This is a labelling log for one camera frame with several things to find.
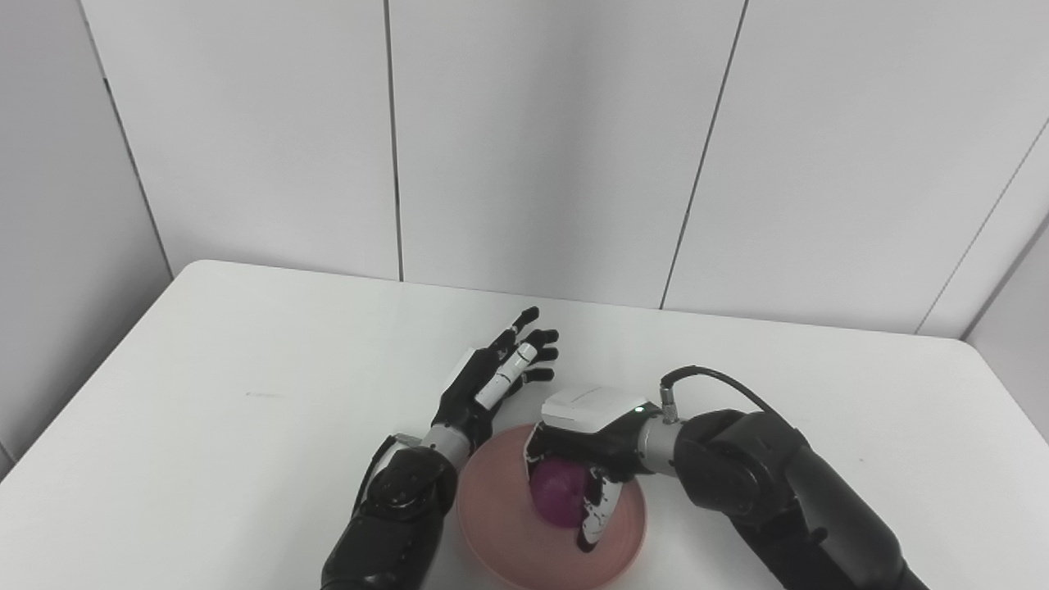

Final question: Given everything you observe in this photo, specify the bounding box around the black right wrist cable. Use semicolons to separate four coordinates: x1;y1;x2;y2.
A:
660;365;779;425

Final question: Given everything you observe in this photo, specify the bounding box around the pink round plate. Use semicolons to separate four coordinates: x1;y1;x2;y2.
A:
456;422;647;590

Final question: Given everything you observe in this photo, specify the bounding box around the purple red onion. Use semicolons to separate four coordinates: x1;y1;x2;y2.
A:
529;457;591;529

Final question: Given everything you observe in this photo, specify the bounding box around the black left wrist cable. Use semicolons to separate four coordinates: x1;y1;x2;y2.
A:
351;432;422;517

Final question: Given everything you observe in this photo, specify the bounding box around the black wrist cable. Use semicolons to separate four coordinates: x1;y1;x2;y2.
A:
660;365;779;425
351;432;422;517

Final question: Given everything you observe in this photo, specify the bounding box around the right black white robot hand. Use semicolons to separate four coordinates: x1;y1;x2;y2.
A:
524;387;661;554

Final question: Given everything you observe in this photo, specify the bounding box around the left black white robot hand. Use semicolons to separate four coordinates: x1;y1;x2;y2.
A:
432;306;561;447

